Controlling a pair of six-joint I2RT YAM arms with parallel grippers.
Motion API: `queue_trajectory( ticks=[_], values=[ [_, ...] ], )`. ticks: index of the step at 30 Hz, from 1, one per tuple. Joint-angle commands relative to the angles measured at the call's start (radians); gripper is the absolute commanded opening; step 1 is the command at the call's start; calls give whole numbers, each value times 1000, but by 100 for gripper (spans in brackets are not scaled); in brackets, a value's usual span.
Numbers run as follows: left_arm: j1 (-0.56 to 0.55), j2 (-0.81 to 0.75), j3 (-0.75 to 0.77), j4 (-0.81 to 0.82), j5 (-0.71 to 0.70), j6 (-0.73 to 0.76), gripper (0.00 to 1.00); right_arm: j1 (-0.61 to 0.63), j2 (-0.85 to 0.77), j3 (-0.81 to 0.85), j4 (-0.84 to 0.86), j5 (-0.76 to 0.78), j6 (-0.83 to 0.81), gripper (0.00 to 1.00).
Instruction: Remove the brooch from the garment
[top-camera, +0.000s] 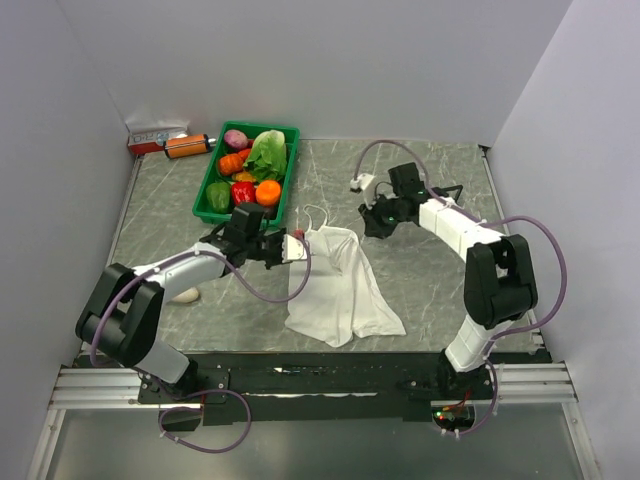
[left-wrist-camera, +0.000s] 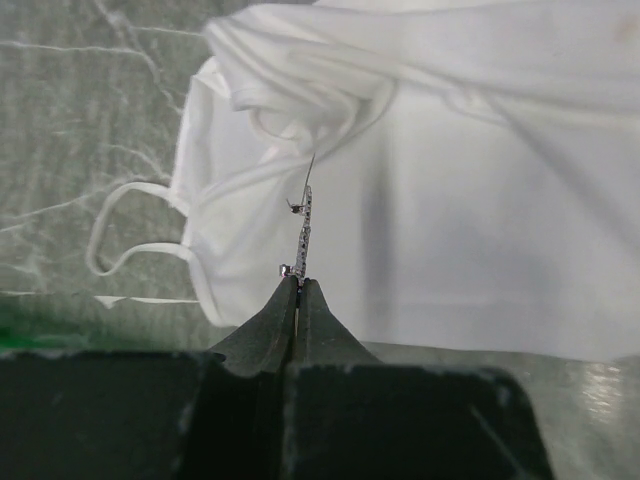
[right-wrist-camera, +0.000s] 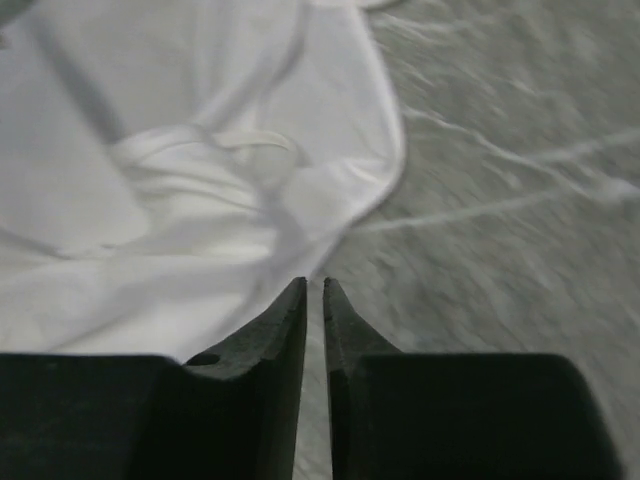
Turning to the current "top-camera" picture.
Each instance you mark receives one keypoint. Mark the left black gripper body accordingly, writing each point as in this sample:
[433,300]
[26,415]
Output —
[266,248]

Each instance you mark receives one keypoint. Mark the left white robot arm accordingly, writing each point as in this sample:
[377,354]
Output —
[121,317]

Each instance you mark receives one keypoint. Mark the red white carton box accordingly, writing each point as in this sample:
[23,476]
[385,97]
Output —
[142,143]

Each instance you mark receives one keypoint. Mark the purple onion toy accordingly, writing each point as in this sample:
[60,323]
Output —
[235,140]

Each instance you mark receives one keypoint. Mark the black square frame stand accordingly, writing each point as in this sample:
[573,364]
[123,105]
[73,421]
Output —
[449,193]

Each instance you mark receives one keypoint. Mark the green bell pepper toy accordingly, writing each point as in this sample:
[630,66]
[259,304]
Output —
[218,195]

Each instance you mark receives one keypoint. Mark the orange fruit toy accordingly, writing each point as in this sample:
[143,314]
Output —
[268,193]

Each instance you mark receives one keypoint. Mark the red bell pepper toy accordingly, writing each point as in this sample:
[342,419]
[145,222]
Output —
[243,192]

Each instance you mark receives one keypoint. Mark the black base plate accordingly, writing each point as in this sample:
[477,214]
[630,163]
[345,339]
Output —
[227,387]

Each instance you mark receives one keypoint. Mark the yellow pepper toy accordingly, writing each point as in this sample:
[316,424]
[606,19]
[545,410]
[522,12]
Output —
[244,176]

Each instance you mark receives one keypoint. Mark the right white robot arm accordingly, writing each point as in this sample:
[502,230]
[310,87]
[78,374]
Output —
[499,283]

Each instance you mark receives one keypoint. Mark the orange cylinder bottle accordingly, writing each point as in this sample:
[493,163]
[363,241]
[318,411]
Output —
[187,146]

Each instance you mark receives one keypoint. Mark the white camisole garment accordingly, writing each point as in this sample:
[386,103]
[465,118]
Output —
[341,299]

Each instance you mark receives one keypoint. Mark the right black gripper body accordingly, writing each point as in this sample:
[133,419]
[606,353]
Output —
[383,215]

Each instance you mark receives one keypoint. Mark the green lettuce toy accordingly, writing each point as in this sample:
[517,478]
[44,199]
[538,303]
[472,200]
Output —
[267,159]

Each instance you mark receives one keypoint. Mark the green plastic bin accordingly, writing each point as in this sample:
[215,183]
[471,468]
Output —
[201,208]

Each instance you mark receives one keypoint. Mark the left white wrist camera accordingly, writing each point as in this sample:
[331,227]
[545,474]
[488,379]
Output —
[294,247]

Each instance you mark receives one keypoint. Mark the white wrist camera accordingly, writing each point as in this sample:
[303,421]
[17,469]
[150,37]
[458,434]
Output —
[362,183]
[294,247]

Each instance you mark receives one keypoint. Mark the white radish toy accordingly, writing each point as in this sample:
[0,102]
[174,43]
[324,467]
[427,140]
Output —
[186,297]

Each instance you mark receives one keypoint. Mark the small orange pumpkin toy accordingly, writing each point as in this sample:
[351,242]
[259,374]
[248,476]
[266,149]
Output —
[230,164]

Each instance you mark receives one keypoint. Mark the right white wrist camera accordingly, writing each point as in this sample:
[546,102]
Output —
[362,183]

